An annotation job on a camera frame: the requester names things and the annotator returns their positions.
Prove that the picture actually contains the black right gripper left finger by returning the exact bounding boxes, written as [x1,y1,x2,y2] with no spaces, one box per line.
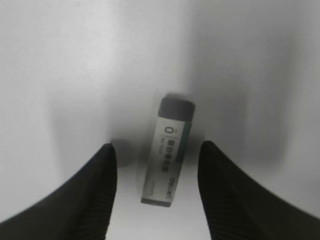
[0,143,118,240]

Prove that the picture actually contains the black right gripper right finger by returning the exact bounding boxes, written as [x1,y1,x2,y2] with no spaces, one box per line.
[197,141,320,240]

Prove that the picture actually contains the grey white eraser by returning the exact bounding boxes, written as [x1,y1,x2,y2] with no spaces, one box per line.
[140,94,196,208]

